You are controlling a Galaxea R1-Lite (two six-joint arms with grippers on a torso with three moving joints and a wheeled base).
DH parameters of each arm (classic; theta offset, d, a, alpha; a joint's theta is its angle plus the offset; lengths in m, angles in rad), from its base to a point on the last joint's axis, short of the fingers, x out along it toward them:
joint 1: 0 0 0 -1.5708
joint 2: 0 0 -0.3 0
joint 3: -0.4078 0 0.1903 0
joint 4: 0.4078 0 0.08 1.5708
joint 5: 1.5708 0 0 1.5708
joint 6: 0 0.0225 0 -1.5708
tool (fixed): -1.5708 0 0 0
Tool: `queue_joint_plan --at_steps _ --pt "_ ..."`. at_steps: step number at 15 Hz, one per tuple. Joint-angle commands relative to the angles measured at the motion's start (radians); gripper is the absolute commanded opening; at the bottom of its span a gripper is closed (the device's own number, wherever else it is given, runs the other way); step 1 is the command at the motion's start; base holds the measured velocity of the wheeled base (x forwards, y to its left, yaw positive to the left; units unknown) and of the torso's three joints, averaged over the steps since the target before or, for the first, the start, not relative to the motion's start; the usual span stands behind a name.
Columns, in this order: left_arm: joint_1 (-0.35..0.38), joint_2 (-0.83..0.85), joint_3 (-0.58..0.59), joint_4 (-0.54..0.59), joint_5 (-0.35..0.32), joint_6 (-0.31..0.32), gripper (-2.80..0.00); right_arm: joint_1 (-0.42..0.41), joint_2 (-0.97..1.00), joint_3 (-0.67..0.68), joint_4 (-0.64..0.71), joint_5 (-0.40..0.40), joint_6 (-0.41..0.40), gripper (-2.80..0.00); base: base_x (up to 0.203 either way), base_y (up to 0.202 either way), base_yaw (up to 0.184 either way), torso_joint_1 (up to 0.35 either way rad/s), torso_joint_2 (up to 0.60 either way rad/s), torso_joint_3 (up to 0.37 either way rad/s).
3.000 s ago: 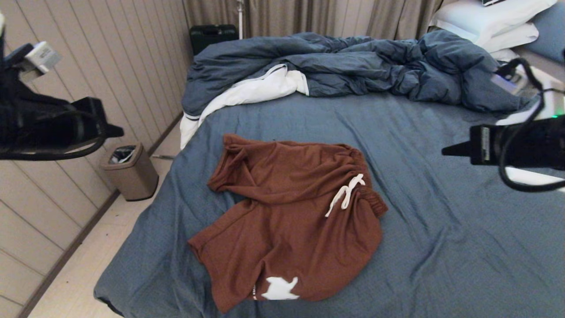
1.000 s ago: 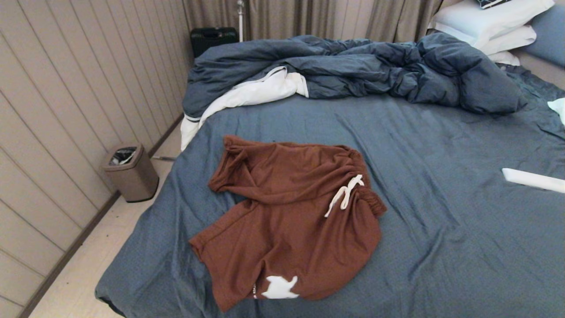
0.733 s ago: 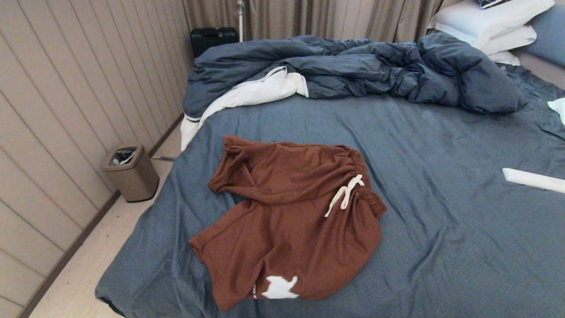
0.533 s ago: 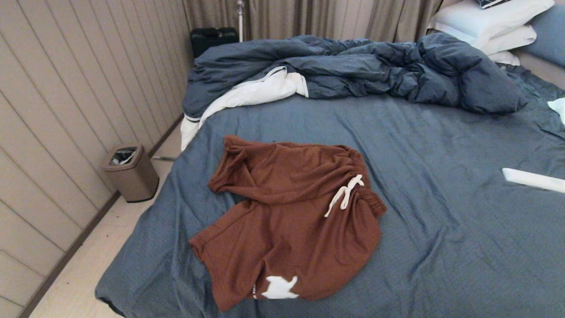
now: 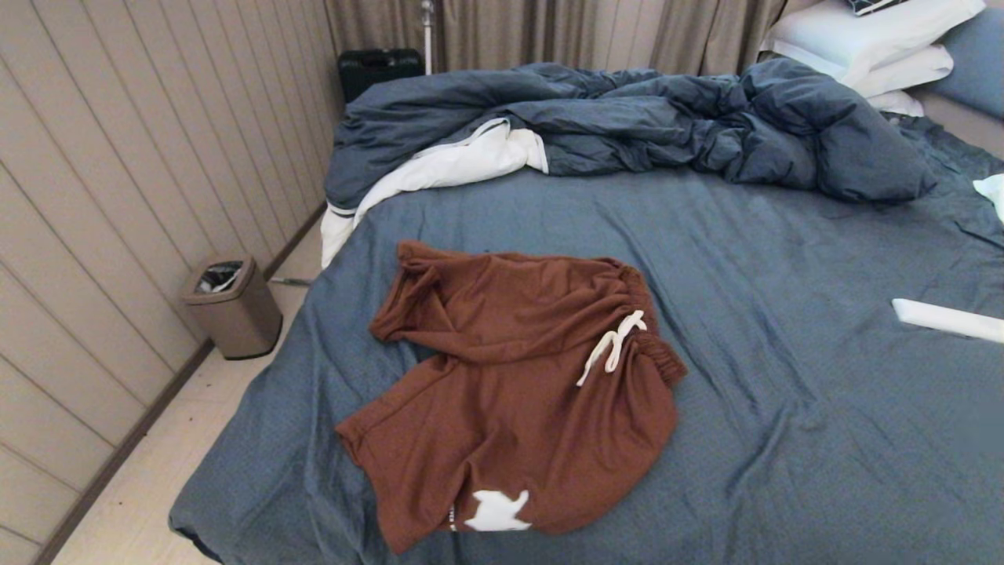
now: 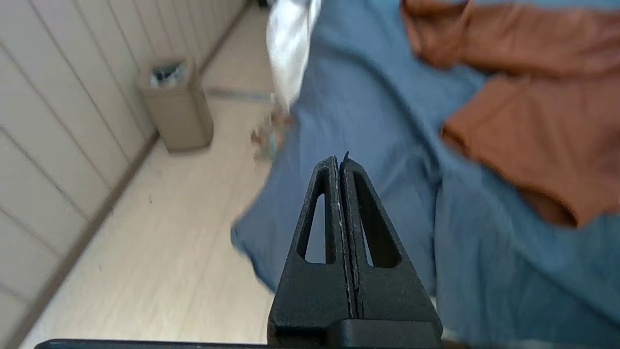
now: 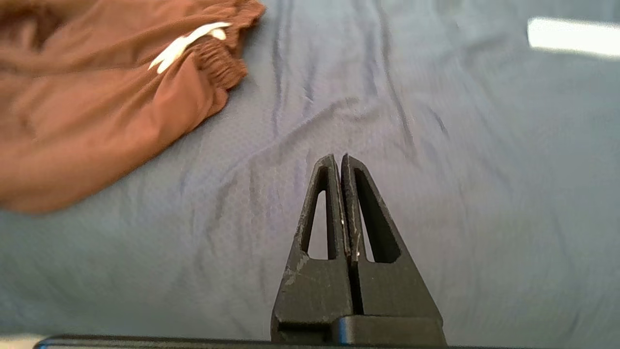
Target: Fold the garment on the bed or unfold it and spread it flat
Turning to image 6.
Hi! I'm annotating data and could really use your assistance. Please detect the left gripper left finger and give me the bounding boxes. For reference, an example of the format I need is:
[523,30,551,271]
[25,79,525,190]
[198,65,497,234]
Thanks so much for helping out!
[267,156,359,347]

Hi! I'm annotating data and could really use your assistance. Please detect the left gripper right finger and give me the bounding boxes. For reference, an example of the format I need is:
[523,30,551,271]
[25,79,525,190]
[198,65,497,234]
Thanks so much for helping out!
[340,151,443,335]

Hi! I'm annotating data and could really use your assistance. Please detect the brown drawstring shorts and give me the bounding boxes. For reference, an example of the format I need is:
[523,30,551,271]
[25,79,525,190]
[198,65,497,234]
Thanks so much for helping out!
[401,0,620,228]

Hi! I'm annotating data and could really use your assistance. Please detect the blue bed sheet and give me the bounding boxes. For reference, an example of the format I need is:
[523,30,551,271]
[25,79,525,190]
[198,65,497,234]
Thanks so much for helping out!
[232,0,620,349]

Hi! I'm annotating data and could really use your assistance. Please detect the thin metal floor rod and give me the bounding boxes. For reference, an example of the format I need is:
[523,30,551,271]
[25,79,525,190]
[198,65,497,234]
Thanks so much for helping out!
[206,88,272,103]

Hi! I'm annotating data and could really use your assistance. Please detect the beige trash bin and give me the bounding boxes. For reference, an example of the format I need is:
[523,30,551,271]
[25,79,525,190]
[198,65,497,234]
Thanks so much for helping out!
[137,58,214,154]

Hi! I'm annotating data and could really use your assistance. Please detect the white blanket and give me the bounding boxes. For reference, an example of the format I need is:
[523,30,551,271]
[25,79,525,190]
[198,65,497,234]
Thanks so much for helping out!
[266,0,323,114]

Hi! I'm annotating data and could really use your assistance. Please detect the grey trash bag liner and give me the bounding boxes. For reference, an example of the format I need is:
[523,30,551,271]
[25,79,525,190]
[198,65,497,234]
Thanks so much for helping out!
[151,62,187,88]

